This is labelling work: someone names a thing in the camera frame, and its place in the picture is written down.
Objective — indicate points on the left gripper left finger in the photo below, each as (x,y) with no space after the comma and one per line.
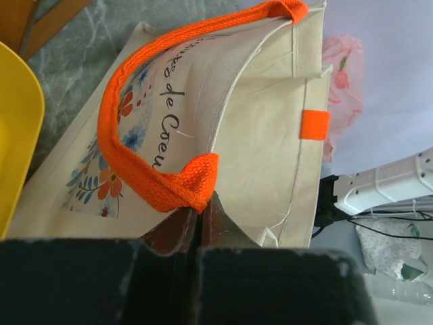
(101,281)

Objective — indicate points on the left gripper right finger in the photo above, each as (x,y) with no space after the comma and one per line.
(239,282)

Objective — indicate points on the floral canvas tote bag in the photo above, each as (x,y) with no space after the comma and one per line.
(254,94)

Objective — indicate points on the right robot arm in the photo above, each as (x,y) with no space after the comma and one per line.
(344,196)

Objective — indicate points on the pink plastic grocery bag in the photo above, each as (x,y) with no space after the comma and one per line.
(345,99)

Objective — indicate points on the yellow plastic tub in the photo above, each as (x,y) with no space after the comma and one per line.
(22,113)

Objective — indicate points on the wooden shelf rack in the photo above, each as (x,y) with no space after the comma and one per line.
(24,33)

